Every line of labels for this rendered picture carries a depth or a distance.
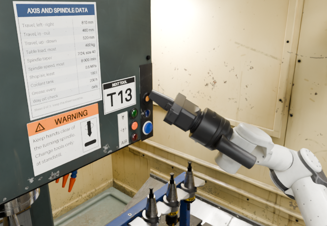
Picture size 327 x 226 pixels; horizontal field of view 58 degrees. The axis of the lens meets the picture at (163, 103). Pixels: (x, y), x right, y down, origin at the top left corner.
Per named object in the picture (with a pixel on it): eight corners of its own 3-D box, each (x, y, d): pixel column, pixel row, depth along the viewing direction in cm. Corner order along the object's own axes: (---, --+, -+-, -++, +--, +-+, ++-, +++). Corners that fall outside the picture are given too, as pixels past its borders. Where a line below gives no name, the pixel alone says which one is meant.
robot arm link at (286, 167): (268, 132, 81) (301, 144, 93) (240, 153, 86) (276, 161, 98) (288, 166, 75) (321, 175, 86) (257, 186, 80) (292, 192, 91)
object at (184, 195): (191, 195, 114) (192, 193, 113) (184, 202, 110) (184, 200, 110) (177, 188, 118) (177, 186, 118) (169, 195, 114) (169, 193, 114)
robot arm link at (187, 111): (183, 84, 79) (221, 108, 79) (165, 113, 83) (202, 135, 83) (177, 98, 67) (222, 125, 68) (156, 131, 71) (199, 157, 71)
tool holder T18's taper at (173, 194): (172, 193, 112) (172, 177, 110) (180, 198, 109) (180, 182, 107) (163, 197, 110) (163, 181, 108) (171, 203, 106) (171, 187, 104)
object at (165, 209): (174, 210, 106) (174, 208, 105) (164, 217, 102) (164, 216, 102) (159, 201, 110) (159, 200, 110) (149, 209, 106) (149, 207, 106)
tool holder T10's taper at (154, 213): (153, 207, 104) (153, 191, 102) (160, 214, 101) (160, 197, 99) (142, 212, 102) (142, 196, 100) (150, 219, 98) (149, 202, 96)
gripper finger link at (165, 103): (153, 87, 74) (174, 101, 74) (147, 98, 75) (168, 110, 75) (152, 89, 73) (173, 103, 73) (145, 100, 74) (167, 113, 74)
